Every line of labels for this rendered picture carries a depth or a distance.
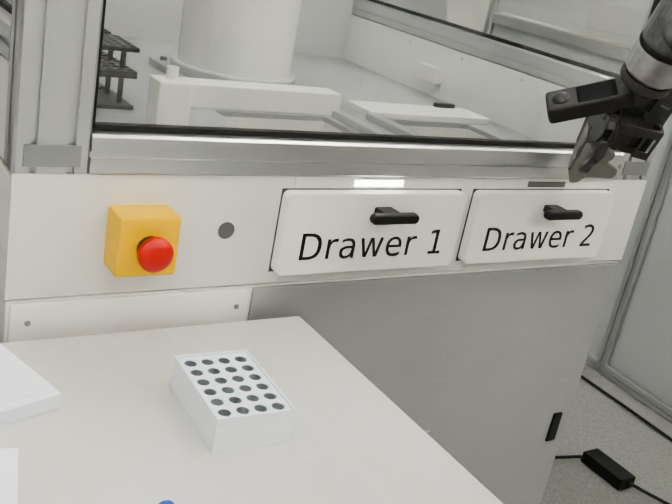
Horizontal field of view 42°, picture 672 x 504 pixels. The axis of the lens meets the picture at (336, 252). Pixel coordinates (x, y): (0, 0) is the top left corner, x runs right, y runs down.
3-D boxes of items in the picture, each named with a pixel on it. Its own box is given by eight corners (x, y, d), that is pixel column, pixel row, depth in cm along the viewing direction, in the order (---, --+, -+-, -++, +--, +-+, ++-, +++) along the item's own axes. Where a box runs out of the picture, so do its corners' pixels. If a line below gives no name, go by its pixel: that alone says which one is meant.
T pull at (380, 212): (419, 224, 115) (421, 214, 115) (372, 225, 111) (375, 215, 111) (403, 214, 118) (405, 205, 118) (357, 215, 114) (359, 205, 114)
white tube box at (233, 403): (290, 442, 87) (297, 409, 86) (211, 453, 83) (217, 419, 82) (242, 379, 97) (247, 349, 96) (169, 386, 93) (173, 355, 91)
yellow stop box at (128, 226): (177, 278, 100) (185, 219, 97) (116, 281, 96) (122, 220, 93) (161, 260, 103) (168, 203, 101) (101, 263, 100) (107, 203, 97)
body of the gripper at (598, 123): (643, 165, 123) (689, 101, 114) (586, 150, 122) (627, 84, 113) (637, 129, 128) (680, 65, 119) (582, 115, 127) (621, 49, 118)
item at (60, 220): (621, 259, 151) (647, 180, 146) (4, 300, 95) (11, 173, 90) (336, 112, 223) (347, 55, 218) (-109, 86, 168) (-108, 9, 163)
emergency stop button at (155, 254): (173, 274, 96) (178, 240, 95) (138, 276, 94) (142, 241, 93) (163, 263, 99) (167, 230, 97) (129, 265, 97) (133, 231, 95)
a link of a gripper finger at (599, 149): (589, 180, 125) (618, 135, 118) (579, 177, 125) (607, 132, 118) (586, 157, 128) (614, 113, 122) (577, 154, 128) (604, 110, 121)
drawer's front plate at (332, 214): (450, 265, 127) (468, 193, 123) (275, 276, 111) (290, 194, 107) (443, 260, 128) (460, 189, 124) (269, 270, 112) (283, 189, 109)
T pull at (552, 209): (582, 220, 133) (584, 211, 132) (547, 221, 129) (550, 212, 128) (565, 211, 135) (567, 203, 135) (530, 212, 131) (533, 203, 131)
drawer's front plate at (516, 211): (597, 256, 144) (616, 193, 140) (463, 264, 128) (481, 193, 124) (589, 252, 145) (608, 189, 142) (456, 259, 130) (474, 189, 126)
